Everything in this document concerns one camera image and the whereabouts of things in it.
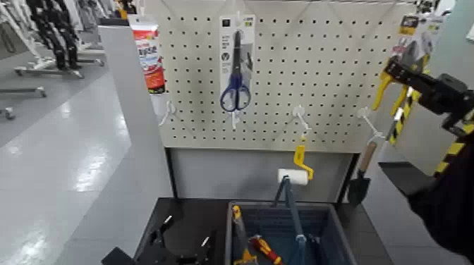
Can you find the red white tube package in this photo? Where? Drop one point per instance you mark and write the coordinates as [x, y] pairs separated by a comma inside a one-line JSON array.
[[150, 55]]

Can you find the black humanoid robot on stand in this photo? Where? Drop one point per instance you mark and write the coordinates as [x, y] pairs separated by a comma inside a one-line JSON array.
[[55, 33]]

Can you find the black cart table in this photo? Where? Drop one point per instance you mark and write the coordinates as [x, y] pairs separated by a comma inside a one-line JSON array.
[[185, 211]]

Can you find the grey metal lower panel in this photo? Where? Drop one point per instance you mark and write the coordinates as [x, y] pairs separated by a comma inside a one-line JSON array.
[[229, 174]]

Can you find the grey metal stand base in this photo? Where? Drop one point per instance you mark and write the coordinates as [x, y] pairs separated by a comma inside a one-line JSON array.
[[26, 90]]

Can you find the white robot on stand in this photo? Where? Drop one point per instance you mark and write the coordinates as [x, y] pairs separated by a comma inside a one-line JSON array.
[[22, 33]]

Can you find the yellow grey hand tool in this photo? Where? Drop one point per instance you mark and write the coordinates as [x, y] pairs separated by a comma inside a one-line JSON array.
[[240, 229]]

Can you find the grey partition panel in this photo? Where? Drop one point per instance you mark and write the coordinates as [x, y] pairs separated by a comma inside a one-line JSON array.
[[129, 92], [383, 126]]

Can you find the white perforated pegboard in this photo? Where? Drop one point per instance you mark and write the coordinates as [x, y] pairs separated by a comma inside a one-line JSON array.
[[314, 74]]

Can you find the white pegboard hook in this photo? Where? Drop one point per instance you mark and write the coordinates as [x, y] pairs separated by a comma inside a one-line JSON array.
[[234, 118], [299, 112], [364, 114], [169, 110]]

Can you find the grey panel with hazard stripes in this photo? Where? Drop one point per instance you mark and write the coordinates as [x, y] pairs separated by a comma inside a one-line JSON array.
[[422, 140]]

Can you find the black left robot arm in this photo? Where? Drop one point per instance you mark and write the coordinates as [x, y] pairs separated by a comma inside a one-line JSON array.
[[118, 257]]

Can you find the red yellow screwdriver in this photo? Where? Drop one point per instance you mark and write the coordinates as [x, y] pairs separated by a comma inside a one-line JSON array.
[[264, 249]]

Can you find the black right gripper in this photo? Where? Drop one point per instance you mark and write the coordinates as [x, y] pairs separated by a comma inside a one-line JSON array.
[[446, 94]]

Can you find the grey plastic crate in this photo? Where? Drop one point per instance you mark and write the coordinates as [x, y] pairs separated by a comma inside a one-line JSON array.
[[333, 229]]

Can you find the yellow pliers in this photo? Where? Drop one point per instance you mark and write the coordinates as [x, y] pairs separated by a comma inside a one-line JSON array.
[[418, 40]]

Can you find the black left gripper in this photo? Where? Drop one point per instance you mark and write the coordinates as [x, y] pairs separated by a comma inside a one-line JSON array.
[[185, 257]]

